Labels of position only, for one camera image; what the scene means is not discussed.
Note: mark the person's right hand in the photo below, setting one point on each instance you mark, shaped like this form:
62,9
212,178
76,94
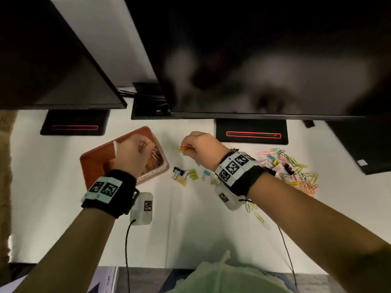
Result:
206,147

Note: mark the person's left hand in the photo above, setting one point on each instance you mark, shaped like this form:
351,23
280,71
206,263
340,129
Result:
129,155

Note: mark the person's left fingers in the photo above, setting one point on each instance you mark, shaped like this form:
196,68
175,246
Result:
149,146

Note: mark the person's right fingers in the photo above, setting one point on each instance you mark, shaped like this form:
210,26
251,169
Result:
189,142

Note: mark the bunch of paper clips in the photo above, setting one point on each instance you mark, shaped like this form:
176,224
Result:
181,149

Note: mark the person's right forearm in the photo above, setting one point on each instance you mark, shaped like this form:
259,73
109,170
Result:
320,228

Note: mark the person's left forearm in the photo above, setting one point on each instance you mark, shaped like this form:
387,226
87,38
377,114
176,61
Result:
73,250

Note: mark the heap of clips in tray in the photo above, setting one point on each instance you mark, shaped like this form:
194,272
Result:
154,163

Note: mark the black binder clip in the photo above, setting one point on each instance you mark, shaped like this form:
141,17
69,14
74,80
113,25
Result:
178,172
289,169

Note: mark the yellow binder clip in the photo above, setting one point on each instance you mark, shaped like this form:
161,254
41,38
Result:
182,181
213,180
193,174

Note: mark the blue binder clip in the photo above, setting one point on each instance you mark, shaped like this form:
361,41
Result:
206,174

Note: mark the orange rectangular tray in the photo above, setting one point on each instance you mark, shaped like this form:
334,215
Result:
96,161

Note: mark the black left wristband with markers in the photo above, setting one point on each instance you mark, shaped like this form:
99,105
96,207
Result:
116,192

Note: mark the black wristband with markers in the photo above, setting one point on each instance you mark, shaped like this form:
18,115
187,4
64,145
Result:
241,170
116,192

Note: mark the black right wristband with markers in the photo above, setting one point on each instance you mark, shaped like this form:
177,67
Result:
241,170

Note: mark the black monitor base red stripe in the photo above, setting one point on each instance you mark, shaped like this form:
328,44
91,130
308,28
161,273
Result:
75,122
252,131

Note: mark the teal binder clip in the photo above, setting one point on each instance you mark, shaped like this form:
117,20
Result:
271,157

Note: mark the yellow paper clip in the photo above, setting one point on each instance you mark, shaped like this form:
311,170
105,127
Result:
261,220

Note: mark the pile of colourful paper clips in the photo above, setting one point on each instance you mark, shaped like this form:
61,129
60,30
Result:
301,176

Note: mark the large black computer monitor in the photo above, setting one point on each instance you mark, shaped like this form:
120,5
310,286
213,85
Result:
275,51

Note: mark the person's light green shirt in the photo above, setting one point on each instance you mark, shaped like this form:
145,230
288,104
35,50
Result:
229,277

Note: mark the black device with white sticker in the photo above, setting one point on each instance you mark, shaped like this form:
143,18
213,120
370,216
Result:
363,143

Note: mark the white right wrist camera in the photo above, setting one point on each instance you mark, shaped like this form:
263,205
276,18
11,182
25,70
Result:
229,199

